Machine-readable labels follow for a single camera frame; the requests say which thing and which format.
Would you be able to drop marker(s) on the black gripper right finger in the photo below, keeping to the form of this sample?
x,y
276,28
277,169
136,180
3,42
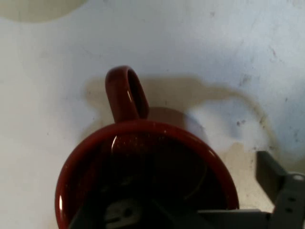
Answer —
x,y
290,198

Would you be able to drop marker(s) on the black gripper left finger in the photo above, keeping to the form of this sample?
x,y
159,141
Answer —
x,y
124,214

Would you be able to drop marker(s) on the dark red ceramic mug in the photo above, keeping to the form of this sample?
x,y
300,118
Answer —
x,y
124,162

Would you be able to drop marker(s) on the white round plate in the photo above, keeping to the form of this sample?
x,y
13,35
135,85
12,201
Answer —
x,y
38,9

